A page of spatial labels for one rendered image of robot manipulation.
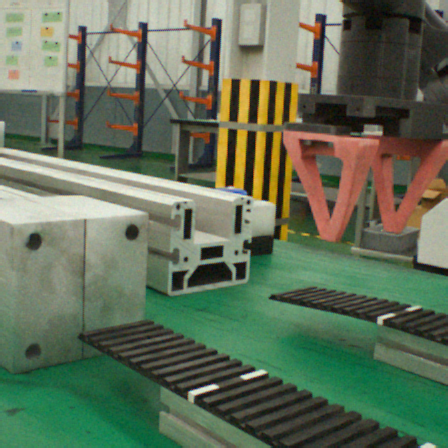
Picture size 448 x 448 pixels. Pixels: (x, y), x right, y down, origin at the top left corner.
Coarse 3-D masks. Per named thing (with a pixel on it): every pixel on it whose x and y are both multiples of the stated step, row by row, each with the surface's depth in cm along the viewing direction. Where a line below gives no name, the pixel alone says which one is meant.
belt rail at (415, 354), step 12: (384, 336) 47; (396, 336) 47; (408, 336) 46; (384, 348) 47; (396, 348) 47; (408, 348) 47; (420, 348) 45; (432, 348) 44; (444, 348) 44; (384, 360) 47; (396, 360) 47; (408, 360) 46; (420, 360) 45; (432, 360) 45; (444, 360) 45; (420, 372) 45; (432, 372) 45; (444, 372) 44
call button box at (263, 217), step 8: (256, 200) 81; (256, 208) 78; (264, 208) 79; (272, 208) 80; (248, 216) 77; (256, 216) 78; (264, 216) 79; (272, 216) 80; (256, 224) 78; (264, 224) 79; (272, 224) 80; (256, 232) 78; (264, 232) 79; (272, 232) 80; (256, 240) 79; (264, 240) 80; (272, 240) 81; (248, 248) 78; (256, 248) 79; (264, 248) 80; (272, 248) 81
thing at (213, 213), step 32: (0, 160) 86; (32, 160) 93; (64, 160) 91; (32, 192) 78; (64, 192) 75; (96, 192) 68; (128, 192) 64; (160, 192) 72; (192, 192) 68; (224, 192) 68; (160, 224) 61; (192, 224) 61; (224, 224) 65; (160, 256) 62; (192, 256) 62; (224, 256) 64; (160, 288) 61; (192, 288) 62
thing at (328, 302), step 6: (348, 294) 53; (354, 294) 54; (318, 300) 51; (324, 300) 51; (330, 300) 51; (336, 300) 51; (342, 300) 51; (348, 300) 51; (354, 300) 52; (312, 306) 51; (318, 306) 50; (324, 306) 50; (330, 306) 50
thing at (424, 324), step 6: (426, 318) 47; (432, 318) 47; (438, 318) 47; (444, 318) 48; (408, 324) 45; (414, 324) 45; (420, 324) 45; (426, 324) 46; (432, 324) 45; (438, 324) 45; (444, 324) 46; (402, 330) 45; (408, 330) 45; (414, 330) 44; (420, 330) 44; (426, 330) 44; (432, 330) 45; (420, 336) 44
